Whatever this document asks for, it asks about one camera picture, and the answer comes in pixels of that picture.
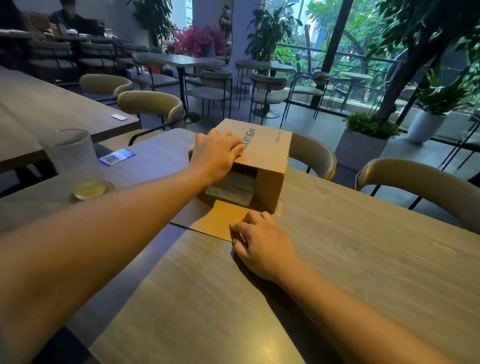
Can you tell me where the dark slatted chair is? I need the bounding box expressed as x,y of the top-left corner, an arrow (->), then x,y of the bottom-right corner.
27,39 -> 78,80
77,41 -> 118,74

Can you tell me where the low green shrub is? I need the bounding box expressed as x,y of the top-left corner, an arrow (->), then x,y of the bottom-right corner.
343,112 -> 402,140

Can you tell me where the person's left forearm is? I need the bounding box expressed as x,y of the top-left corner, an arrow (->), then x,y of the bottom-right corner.
0,167 -> 211,364

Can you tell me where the black metal railing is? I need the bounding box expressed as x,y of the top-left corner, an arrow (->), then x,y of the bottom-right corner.
275,43 -> 406,103

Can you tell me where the pink flower bush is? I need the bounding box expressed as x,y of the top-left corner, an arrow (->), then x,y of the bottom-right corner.
166,24 -> 230,59

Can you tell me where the white packing paper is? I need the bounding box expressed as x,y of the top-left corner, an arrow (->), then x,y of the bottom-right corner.
205,170 -> 258,207

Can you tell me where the brown cardboard box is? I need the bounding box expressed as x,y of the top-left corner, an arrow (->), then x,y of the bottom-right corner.
170,118 -> 293,242

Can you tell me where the grey round pedestal table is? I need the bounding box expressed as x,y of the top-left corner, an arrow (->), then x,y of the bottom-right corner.
235,59 -> 297,119

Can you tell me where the tall green potted plant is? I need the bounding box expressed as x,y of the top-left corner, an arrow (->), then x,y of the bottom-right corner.
127,0 -> 175,53

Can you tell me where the black window pillar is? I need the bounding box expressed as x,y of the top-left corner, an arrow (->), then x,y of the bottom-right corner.
309,0 -> 355,110

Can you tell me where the ribbed drinking glass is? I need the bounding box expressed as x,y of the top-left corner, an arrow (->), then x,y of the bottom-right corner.
39,129 -> 107,200

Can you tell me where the small round outdoor table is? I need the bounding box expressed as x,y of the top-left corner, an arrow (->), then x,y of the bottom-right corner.
338,71 -> 374,110

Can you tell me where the person's right hand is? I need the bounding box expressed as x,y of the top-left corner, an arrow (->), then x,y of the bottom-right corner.
229,210 -> 301,284

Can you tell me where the white round plant pot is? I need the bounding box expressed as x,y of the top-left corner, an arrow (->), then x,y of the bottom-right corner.
406,109 -> 448,145

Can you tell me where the grey padded chair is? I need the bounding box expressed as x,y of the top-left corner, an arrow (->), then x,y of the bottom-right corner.
248,73 -> 292,121
183,69 -> 234,119
134,63 -> 181,93
280,71 -> 331,128

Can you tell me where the large indoor tree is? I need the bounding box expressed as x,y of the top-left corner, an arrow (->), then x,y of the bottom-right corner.
367,0 -> 480,125

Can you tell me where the beige padded chair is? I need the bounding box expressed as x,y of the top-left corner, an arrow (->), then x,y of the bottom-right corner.
79,73 -> 134,106
117,90 -> 187,147
355,158 -> 480,234
288,131 -> 337,182

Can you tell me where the grey square planter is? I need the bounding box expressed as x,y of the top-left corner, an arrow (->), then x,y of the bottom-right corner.
334,129 -> 389,173

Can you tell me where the person's right forearm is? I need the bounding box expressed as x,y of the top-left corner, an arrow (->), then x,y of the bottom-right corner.
277,259 -> 456,364

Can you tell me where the leafy green pot plant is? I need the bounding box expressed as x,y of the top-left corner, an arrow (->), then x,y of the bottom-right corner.
415,67 -> 474,115

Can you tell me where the broad-leaf green plant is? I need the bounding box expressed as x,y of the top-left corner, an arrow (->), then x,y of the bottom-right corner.
245,3 -> 303,63

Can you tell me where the grey rectangular pedestal table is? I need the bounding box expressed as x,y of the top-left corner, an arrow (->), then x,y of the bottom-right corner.
132,52 -> 226,124

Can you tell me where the blue code card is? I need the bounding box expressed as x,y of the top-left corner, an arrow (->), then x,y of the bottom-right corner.
98,149 -> 136,167

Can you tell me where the person's left hand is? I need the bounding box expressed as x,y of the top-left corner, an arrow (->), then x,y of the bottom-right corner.
188,129 -> 245,187

